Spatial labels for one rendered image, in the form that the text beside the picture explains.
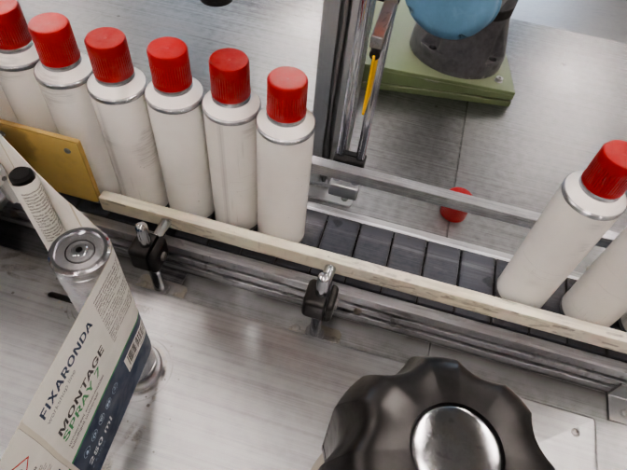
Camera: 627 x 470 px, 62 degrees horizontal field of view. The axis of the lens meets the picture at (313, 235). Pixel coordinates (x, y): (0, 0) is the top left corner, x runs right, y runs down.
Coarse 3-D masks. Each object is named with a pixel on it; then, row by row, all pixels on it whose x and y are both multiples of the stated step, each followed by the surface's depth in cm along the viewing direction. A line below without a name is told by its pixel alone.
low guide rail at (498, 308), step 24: (144, 216) 55; (168, 216) 54; (192, 216) 54; (216, 240) 55; (240, 240) 54; (264, 240) 53; (312, 264) 53; (336, 264) 52; (360, 264) 52; (408, 288) 52; (432, 288) 51; (456, 288) 51; (480, 312) 52; (504, 312) 51; (528, 312) 50; (552, 312) 50; (576, 336) 51; (600, 336) 50; (624, 336) 50
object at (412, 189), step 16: (320, 160) 54; (336, 176) 54; (352, 176) 53; (368, 176) 53; (384, 176) 53; (400, 192) 53; (416, 192) 53; (432, 192) 52; (448, 192) 52; (464, 208) 52; (480, 208) 52; (496, 208) 52; (512, 208) 52; (512, 224) 52; (528, 224) 52; (608, 240) 50
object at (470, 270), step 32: (128, 224) 59; (320, 224) 59; (352, 224) 60; (256, 256) 56; (352, 256) 58; (384, 256) 57; (416, 256) 58; (448, 256) 58; (480, 256) 58; (384, 288) 55; (480, 288) 56; (480, 320) 54; (608, 352) 52
